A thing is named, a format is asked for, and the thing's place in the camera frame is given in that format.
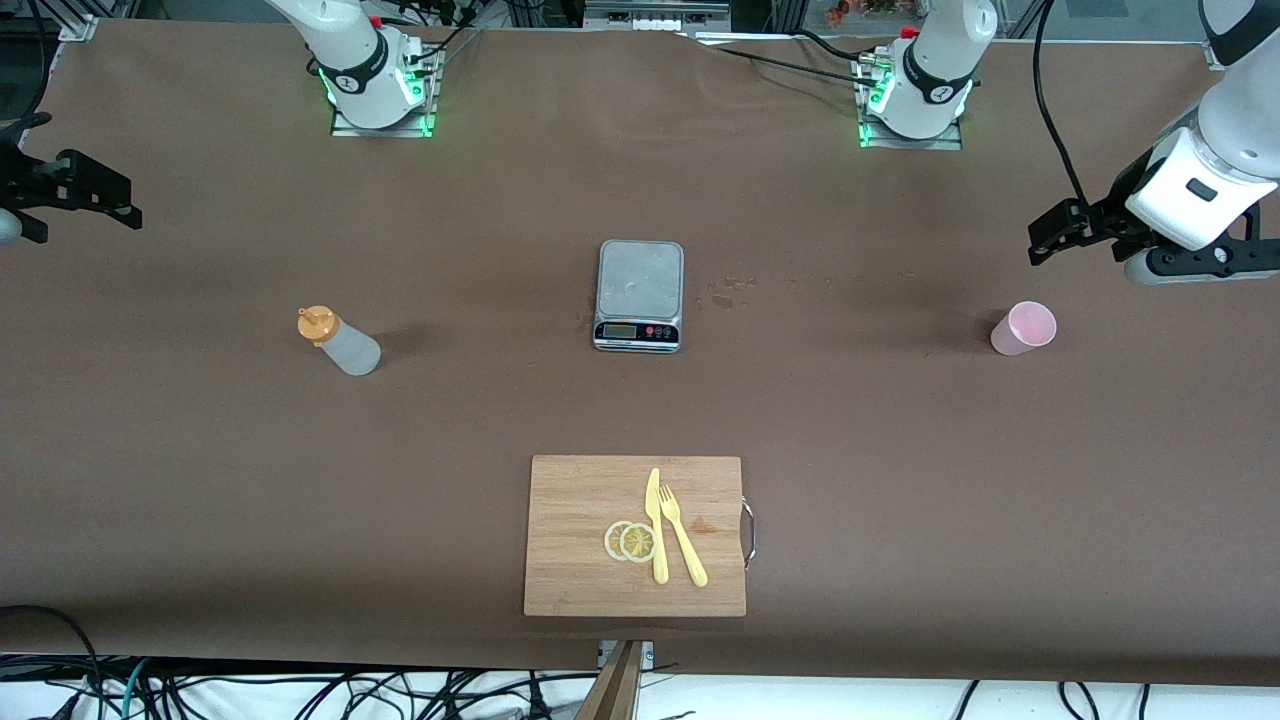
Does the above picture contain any pink plastic cup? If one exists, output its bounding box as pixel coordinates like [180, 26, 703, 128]
[990, 301, 1058, 357]

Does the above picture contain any clear sauce bottle orange cap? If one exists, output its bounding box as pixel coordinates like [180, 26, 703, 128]
[297, 305, 382, 377]

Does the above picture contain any brown paper table cover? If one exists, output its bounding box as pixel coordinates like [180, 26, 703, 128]
[0, 18, 1280, 687]

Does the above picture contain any silver digital kitchen scale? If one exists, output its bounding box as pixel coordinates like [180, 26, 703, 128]
[593, 239, 685, 354]

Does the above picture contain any yellow plastic fork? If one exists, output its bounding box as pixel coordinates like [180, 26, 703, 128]
[658, 484, 709, 589]

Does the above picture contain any yellow plastic knife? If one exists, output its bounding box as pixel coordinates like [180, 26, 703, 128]
[645, 467, 671, 585]

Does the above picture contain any wooden cutting board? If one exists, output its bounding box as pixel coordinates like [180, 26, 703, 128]
[523, 455, 756, 618]

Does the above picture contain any wooden beam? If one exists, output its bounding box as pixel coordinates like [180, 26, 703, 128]
[575, 640, 646, 720]

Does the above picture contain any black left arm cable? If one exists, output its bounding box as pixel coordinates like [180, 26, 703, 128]
[1032, 0, 1093, 208]

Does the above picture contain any aluminium frame profile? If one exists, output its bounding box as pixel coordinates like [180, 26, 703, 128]
[55, 0, 101, 41]

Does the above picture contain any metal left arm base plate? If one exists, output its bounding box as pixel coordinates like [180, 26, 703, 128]
[858, 55, 964, 151]

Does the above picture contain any black cable on table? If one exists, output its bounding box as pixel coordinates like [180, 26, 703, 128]
[680, 30, 883, 89]

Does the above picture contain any black cable at base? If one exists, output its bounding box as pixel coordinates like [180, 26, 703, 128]
[408, 18, 483, 63]

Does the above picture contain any thick black floor cable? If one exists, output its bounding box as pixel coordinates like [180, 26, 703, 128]
[0, 604, 106, 720]

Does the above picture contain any teal floor cable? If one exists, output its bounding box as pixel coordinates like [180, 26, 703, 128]
[118, 658, 151, 719]

